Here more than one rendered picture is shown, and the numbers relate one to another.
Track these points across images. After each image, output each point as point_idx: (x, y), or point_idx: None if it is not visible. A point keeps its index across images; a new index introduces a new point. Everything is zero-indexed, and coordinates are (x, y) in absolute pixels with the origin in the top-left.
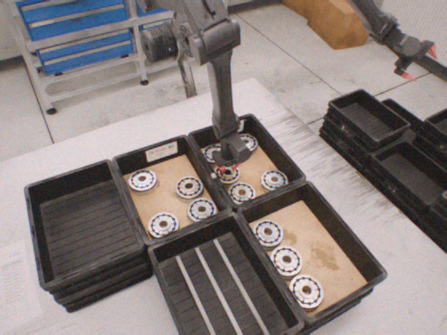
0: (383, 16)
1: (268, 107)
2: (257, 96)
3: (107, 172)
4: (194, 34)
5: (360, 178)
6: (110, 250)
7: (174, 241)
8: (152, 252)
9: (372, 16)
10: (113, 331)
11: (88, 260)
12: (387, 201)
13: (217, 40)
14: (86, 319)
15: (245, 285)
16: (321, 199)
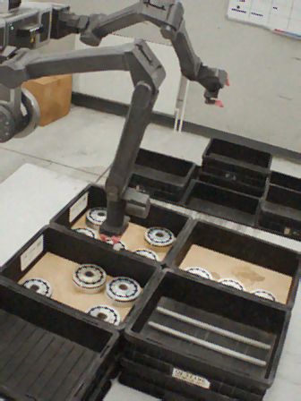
0: (196, 56)
1: (68, 186)
2: (47, 180)
3: None
4: (135, 82)
5: (205, 217)
6: (68, 369)
7: (140, 315)
8: (133, 332)
9: (193, 57)
10: None
11: (55, 388)
12: (239, 225)
13: (159, 81)
14: None
15: (215, 327)
16: (219, 227)
